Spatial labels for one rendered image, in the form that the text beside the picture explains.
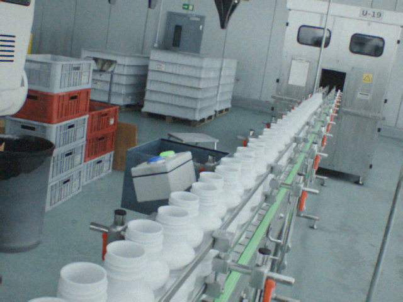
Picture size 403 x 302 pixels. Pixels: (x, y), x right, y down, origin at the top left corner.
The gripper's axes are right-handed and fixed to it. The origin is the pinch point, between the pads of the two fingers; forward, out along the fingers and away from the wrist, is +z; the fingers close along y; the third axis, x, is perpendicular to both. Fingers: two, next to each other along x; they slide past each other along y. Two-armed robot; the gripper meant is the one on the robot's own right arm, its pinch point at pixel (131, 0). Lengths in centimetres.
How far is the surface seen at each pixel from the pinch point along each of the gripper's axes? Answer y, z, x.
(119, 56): -353, 42, 670
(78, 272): 13.7, 24.3, -30.6
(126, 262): 16.4, 23.8, -27.4
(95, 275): 15.0, 24.4, -30.1
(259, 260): 25.2, 30.1, -6.1
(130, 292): 17.0, 26.7, -27.2
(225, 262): 20.9, 31.5, -6.4
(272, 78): -140, 51, 1060
